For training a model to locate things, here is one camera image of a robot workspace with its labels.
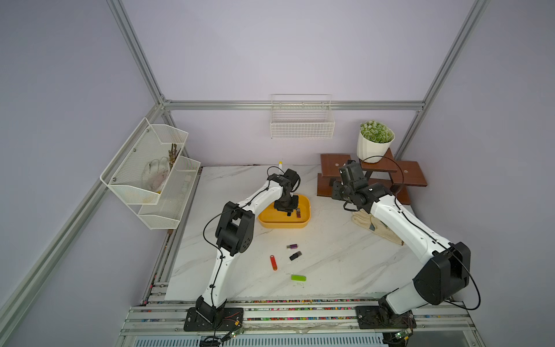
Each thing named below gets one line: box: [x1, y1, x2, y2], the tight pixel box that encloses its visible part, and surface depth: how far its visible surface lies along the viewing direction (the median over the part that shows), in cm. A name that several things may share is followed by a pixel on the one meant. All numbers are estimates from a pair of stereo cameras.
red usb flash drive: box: [269, 254, 279, 272], surface depth 88 cm
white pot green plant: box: [356, 120, 396, 164], surface depth 85 cm
